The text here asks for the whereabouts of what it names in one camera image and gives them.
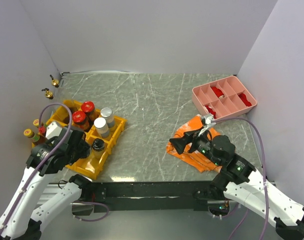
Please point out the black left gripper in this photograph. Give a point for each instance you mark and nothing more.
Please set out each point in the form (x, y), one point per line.
(83, 147)

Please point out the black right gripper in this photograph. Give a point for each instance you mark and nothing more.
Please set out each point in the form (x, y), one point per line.
(179, 143)

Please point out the black-lid jar brown powder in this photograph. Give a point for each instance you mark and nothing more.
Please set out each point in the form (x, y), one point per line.
(98, 148)

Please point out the red-lid sauce jar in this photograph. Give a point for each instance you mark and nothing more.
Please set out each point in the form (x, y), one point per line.
(80, 119)
(89, 109)

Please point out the white-lid jar edge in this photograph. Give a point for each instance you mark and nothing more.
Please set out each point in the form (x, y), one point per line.
(102, 127)

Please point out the red-lid sauce jar back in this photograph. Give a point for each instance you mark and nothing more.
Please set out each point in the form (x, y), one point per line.
(89, 109)

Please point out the green-label sauce bottle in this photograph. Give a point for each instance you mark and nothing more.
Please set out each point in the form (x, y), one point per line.
(35, 138)
(38, 124)

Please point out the blue-label clear jar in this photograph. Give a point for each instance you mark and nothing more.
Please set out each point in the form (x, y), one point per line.
(108, 115)

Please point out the tall oil bottle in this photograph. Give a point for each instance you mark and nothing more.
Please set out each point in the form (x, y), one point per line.
(55, 82)
(59, 111)

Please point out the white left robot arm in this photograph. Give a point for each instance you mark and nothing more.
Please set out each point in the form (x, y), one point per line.
(23, 218)

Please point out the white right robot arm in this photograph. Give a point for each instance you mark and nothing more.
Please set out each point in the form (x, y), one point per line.
(240, 181)

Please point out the yellow compartment bin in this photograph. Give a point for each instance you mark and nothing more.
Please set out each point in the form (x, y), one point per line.
(90, 166)

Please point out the red sock in tray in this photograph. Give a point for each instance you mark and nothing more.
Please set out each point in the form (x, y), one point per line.
(211, 110)

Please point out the red sock middle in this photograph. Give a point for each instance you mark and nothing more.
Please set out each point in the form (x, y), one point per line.
(218, 92)

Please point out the pink compartment tray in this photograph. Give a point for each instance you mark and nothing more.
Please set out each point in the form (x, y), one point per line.
(227, 107)

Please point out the red sock right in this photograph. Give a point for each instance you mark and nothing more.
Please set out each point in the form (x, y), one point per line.
(244, 99)

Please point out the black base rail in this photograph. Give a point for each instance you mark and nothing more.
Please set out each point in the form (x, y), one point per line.
(162, 195)

